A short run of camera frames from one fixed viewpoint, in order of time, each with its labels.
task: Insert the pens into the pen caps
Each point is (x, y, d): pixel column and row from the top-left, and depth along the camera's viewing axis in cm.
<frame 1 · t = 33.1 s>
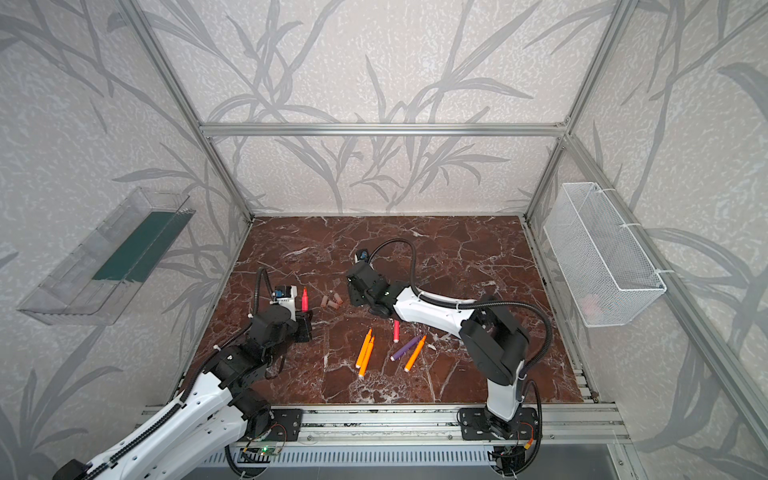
left hand: (316, 304, 80), fingers closed
right hand: (358, 275, 88), fingers open
thick pink marker: (396, 331, 91), on the table
orange pen upper: (364, 348, 88), on the table
orange pen lower: (366, 357, 86), on the table
purple marker: (405, 348, 88), on the table
orange pen right: (415, 354, 86), on the table
pink pen cap: (338, 298, 98), on the table
pink pen cap 2: (333, 304, 97), on the table

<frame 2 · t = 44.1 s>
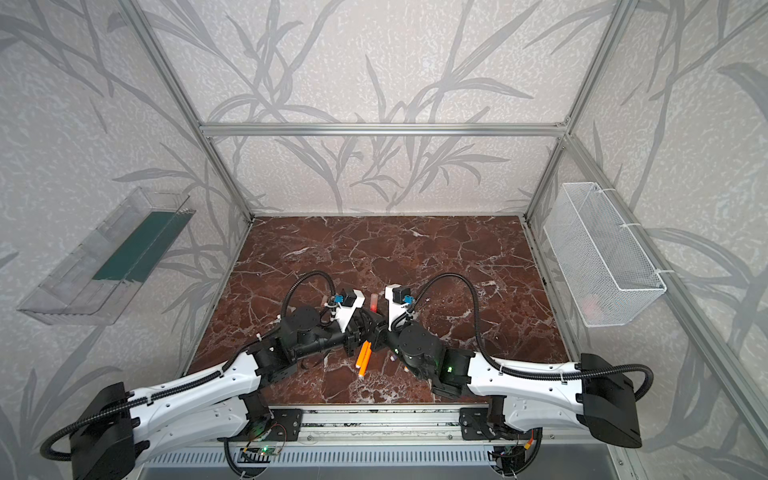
left hand: (383, 317, 71), fingers closed
right hand: (366, 300, 69), fingers open
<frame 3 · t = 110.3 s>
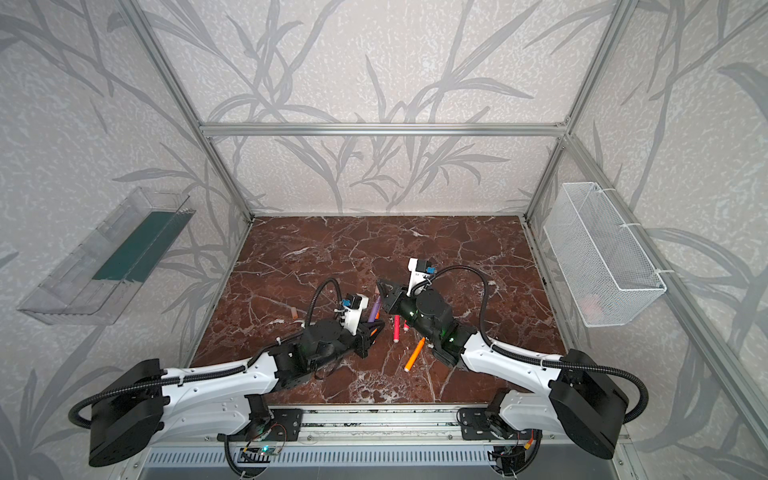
left hand: (386, 317, 76), fingers closed
right hand: (377, 273, 74), fingers closed
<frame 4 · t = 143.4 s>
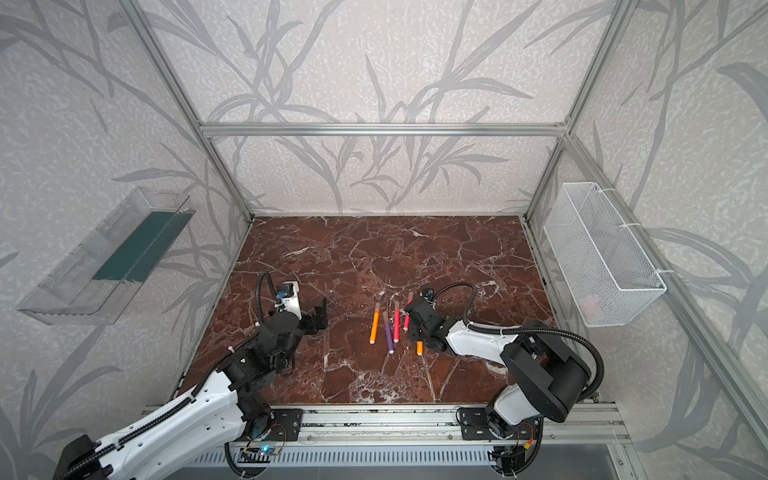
left hand: (316, 292, 80), fingers open
right hand: (415, 316, 92), fingers closed
